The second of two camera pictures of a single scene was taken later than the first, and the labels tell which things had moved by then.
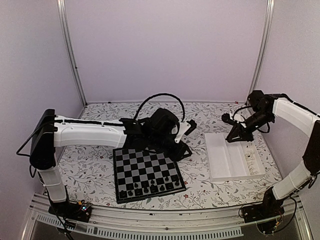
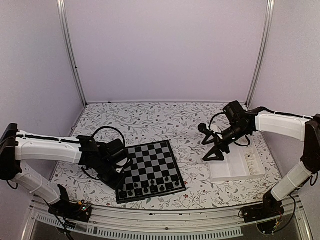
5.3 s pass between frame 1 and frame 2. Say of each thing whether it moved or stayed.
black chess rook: stayed
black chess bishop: stayed
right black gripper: moved
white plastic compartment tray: stayed
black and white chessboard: stayed
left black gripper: moved
